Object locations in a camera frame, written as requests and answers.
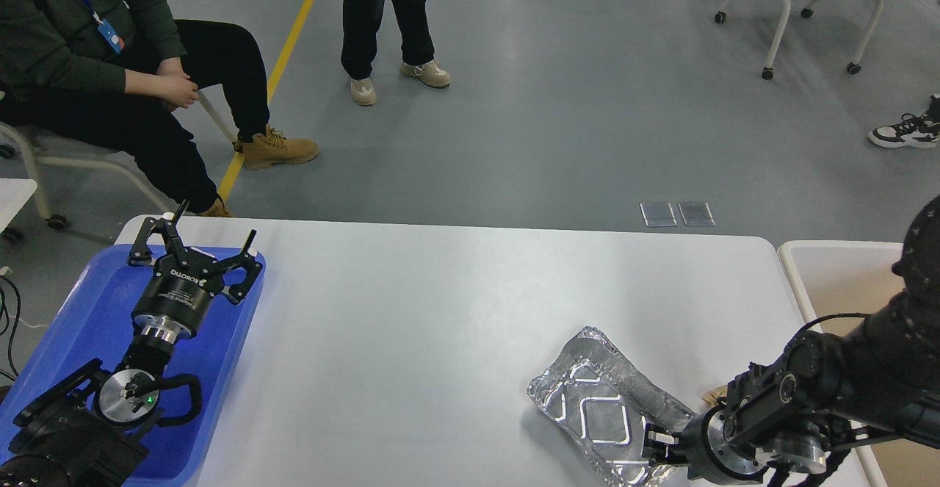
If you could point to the seated person green jacket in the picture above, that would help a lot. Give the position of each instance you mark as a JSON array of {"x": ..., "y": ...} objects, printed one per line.
[{"x": 112, "y": 72}]

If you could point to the aluminium foil tray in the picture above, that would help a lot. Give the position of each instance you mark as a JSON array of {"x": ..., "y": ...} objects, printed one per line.
[{"x": 599, "y": 398}]

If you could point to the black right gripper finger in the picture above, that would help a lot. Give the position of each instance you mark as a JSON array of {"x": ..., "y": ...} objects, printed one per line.
[{"x": 663, "y": 448}]

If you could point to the floor plate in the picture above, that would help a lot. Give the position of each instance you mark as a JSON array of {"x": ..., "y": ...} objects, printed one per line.
[
  {"x": 658, "y": 214},
  {"x": 696, "y": 214}
]

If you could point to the left floor plate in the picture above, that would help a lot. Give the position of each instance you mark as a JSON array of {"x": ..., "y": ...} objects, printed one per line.
[{"x": 658, "y": 214}]

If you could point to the crumpled brown paper ball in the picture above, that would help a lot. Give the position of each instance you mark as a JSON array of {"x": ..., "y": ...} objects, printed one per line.
[{"x": 715, "y": 396}]

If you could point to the right floor plate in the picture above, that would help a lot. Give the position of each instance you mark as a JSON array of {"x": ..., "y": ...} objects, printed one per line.
[{"x": 696, "y": 214}]

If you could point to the white chair left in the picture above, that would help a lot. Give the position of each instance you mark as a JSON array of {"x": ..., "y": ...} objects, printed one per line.
[{"x": 40, "y": 147}]

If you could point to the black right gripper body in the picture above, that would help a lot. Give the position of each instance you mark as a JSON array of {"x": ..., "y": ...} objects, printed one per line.
[{"x": 710, "y": 457}]

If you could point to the beige plastic bin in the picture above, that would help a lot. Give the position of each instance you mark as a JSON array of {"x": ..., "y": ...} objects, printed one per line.
[{"x": 830, "y": 277}]

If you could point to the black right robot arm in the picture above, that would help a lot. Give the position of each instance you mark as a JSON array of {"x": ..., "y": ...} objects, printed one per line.
[{"x": 826, "y": 394}]

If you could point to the black white sneaker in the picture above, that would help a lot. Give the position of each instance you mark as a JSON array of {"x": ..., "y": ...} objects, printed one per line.
[{"x": 913, "y": 131}]

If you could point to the white side table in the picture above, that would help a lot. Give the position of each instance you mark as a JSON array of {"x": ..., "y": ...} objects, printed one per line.
[{"x": 15, "y": 192}]

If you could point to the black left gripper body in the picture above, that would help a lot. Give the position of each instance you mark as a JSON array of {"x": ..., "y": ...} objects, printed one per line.
[{"x": 177, "y": 299}]

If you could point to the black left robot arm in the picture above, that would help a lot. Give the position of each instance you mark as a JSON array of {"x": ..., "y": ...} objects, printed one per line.
[{"x": 126, "y": 386}]

